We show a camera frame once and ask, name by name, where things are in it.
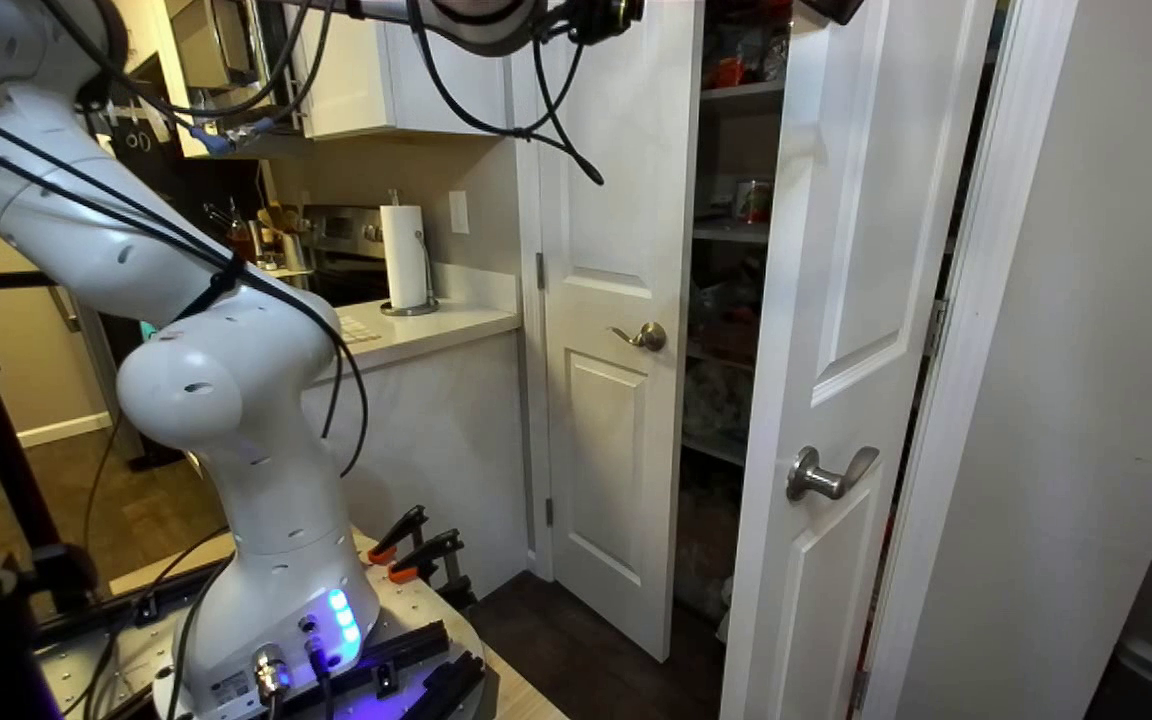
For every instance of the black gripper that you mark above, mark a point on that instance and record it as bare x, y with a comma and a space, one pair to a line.
603, 19

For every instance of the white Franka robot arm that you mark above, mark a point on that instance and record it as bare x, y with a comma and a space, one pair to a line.
242, 400

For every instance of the metal door hinge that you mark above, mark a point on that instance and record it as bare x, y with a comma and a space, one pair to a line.
542, 268

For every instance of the pantry shelves with goods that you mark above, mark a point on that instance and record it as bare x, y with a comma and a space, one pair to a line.
728, 334

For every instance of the white paper towel roll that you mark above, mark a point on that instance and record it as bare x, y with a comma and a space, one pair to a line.
407, 260

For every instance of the light stone countertop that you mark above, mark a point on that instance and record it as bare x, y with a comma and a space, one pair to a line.
440, 324

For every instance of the stainless steel stove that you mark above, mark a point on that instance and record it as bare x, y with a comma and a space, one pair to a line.
342, 252

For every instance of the white counter base panel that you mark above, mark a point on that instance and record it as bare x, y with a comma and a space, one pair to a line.
440, 455

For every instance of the cream open shelf unit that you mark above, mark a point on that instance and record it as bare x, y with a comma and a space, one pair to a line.
209, 52

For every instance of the orange black spring clamp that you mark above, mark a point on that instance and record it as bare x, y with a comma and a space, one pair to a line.
430, 554
400, 530

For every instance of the wooden robot mounting board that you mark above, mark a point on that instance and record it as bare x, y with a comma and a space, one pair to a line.
509, 675

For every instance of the white door frame trim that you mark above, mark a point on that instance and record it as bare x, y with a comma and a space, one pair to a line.
976, 334

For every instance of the white wall outlet plate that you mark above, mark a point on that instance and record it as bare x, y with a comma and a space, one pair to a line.
457, 214

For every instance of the white wall cabinet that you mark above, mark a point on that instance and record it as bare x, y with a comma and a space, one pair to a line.
363, 86

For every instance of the black mounting rail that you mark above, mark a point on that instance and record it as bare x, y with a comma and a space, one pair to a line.
430, 675

